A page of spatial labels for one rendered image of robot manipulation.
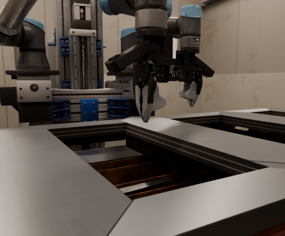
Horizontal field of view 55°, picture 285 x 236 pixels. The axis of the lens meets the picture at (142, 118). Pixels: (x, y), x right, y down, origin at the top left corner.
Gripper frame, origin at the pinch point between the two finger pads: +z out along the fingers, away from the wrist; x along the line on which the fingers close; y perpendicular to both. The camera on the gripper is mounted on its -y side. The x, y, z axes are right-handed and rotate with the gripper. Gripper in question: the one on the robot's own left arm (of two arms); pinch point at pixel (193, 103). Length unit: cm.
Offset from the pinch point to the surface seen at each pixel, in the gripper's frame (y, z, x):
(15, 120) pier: 36, 52, -368
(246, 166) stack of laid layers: 27, 7, 49
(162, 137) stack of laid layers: 27.0, 6.8, 19.7
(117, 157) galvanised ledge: 24.0, 22.5, -18.0
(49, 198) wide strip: 62, 6, 48
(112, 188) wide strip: 54, 6, 49
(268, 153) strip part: 20, 6, 47
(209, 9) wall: -307, -141, -326
